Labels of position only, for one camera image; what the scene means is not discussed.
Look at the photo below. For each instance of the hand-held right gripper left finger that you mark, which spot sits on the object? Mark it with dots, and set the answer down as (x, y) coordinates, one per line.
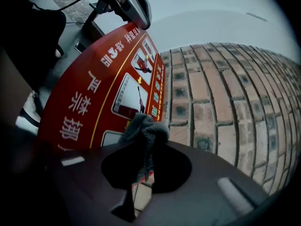
(77, 192)

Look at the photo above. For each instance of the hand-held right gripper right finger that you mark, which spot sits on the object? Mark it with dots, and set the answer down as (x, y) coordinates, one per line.
(202, 192)

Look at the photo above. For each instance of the grey cleaning cloth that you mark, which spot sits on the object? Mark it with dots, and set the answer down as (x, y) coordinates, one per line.
(145, 131)

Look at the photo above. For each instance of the red fire extinguisher cabinet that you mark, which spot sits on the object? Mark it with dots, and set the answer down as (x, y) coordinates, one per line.
(98, 83)

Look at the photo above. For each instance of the person's white shoe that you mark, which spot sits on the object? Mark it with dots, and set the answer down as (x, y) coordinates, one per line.
(29, 112)

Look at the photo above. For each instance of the person's black clothing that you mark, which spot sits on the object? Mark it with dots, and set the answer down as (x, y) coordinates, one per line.
(28, 43)

